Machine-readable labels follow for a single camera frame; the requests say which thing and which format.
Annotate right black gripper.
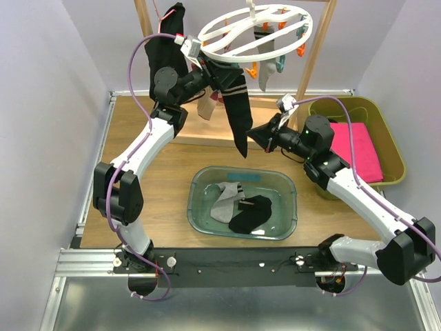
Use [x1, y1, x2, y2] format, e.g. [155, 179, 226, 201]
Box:
[245, 112, 314, 161]

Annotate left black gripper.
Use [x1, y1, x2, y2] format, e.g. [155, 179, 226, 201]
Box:
[176, 50, 243, 107]

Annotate black sock tan stripes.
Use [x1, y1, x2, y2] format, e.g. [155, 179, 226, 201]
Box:
[221, 74, 253, 158]

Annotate beige purple striped sock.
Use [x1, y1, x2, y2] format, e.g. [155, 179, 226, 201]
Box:
[196, 89, 219, 121]

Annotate white round clip hanger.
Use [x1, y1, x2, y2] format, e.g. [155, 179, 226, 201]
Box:
[197, 1, 314, 63]

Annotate grey sock black stripes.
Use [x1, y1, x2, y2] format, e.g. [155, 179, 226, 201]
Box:
[210, 182, 245, 223]

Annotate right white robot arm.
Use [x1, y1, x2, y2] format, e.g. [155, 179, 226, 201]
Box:
[247, 114, 435, 285]

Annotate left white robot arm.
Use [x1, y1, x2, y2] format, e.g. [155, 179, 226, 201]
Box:
[92, 60, 243, 272]

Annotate large black hanging cloth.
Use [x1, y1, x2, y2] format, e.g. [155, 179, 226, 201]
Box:
[144, 2, 189, 100]

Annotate clear plastic tub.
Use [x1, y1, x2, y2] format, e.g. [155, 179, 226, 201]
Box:
[187, 166, 298, 241]

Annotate pink folded cloth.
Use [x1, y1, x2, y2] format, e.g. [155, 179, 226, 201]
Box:
[330, 123, 384, 183]

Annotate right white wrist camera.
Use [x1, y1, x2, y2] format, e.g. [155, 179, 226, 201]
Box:
[276, 94, 298, 128]

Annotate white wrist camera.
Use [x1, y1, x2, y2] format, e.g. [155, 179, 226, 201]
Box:
[276, 94, 298, 128]
[181, 36, 203, 61]

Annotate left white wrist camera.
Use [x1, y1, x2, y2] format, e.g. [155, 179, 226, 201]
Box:
[181, 36, 203, 61]

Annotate wooden rack frame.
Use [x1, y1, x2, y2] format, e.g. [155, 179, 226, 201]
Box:
[133, 0, 338, 151]

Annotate black mounting base plate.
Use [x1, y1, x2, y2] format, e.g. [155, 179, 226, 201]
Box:
[113, 246, 357, 289]

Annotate aluminium rail frame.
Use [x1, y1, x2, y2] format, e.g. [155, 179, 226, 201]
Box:
[39, 90, 441, 331]

